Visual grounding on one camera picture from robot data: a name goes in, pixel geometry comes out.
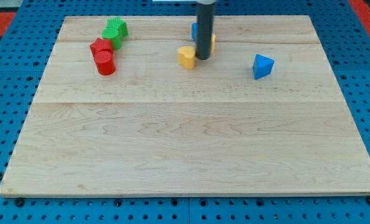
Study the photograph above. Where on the green cylinder block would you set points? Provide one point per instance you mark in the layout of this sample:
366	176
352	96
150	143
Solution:
113	35

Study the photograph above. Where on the blue triangle block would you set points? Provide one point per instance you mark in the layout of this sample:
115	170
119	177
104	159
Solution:
262	66

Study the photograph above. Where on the yellow hexagon block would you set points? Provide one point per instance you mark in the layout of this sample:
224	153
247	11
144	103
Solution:
213	42

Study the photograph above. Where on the yellow heart block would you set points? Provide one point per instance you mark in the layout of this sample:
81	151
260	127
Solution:
186	57

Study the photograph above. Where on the red star block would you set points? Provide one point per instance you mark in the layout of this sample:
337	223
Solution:
101	45

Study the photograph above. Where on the blue cube block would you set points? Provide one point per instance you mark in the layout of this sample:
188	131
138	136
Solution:
194	31

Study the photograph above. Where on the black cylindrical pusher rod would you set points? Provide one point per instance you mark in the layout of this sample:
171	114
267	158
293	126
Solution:
205	20

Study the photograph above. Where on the red cylinder block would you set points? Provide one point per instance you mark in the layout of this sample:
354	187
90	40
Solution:
104	61

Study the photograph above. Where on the green star block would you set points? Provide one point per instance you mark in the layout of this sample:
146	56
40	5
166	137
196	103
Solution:
118	24

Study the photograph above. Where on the wooden board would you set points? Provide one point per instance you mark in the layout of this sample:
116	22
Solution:
156	129

